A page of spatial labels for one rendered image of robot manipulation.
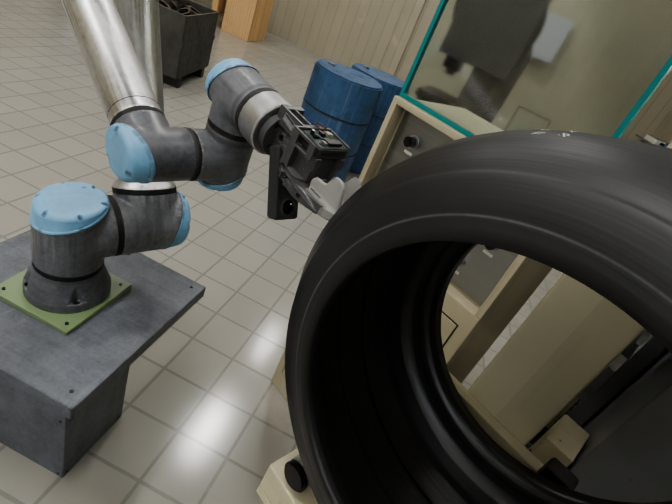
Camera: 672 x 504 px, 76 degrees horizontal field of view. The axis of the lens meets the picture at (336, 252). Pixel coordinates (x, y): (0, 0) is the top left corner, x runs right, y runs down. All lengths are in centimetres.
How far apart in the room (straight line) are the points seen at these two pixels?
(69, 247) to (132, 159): 43
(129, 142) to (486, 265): 89
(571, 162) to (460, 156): 9
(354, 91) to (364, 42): 610
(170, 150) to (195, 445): 121
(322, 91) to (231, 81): 281
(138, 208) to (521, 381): 91
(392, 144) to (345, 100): 217
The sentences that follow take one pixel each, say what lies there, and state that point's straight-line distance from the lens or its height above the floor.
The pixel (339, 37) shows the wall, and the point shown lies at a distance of 969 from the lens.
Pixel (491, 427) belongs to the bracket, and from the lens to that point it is 87.
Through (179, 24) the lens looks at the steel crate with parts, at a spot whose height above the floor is 60.
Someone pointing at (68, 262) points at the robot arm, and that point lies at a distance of 114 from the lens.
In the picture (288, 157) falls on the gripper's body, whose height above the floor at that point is 125.
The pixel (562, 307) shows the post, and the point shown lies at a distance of 77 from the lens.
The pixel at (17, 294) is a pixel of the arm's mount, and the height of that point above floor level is 61.
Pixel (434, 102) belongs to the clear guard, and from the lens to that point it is 126.
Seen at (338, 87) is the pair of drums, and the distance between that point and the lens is 349.
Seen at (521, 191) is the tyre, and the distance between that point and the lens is 35.
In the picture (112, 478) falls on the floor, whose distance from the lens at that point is 167.
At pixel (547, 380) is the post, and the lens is 82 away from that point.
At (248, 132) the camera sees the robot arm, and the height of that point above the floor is 124.
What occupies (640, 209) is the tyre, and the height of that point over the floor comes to 143.
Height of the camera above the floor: 148
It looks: 31 degrees down
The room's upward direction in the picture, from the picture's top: 24 degrees clockwise
